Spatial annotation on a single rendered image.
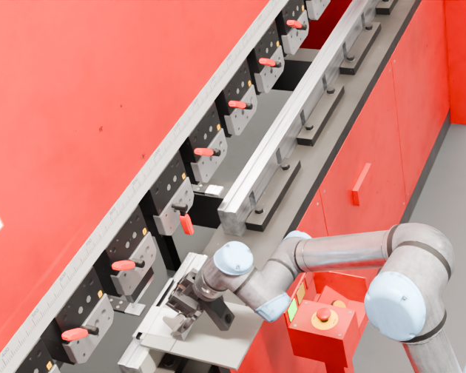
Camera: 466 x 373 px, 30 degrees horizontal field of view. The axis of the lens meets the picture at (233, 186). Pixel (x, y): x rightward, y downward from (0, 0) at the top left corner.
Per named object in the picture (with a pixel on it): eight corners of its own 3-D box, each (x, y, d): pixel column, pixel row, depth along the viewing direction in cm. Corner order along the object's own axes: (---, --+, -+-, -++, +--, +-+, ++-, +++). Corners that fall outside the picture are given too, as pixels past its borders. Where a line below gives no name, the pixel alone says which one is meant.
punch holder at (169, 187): (168, 240, 213) (150, 189, 203) (139, 234, 217) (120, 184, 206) (195, 200, 223) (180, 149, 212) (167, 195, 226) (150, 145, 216)
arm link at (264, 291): (305, 283, 193) (268, 250, 193) (279, 319, 187) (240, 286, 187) (290, 294, 199) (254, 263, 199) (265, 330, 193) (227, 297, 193)
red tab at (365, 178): (359, 206, 301) (357, 191, 297) (354, 205, 302) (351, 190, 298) (373, 178, 311) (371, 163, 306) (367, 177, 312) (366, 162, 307)
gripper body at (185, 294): (176, 283, 210) (197, 260, 201) (206, 302, 211) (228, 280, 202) (163, 306, 205) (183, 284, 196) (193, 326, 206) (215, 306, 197)
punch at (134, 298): (136, 309, 211) (126, 282, 205) (129, 307, 212) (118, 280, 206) (156, 279, 217) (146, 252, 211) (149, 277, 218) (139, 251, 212)
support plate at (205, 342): (237, 371, 202) (236, 368, 201) (140, 346, 214) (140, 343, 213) (268, 313, 214) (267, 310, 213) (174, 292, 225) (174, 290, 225)
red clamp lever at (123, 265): (121, 263, 188) (146, 260, 197) (105, 260, 190) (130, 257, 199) (120, 271, 189) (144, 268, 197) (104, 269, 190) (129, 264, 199)
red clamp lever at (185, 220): (193, 237, 216) (183, 207, 209) (178, 234, 217) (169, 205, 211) (196, 232, 217) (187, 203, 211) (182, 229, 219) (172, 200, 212)
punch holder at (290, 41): (291, 58, 264) (282, 9, 254) (266, 56, 268) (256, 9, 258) (310, 31, 274) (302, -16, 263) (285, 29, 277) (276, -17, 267)
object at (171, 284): (146, 346, 216) (142, 338, 214) (135, 343, 217) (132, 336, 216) (183, 288, 229) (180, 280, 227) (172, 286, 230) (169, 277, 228)
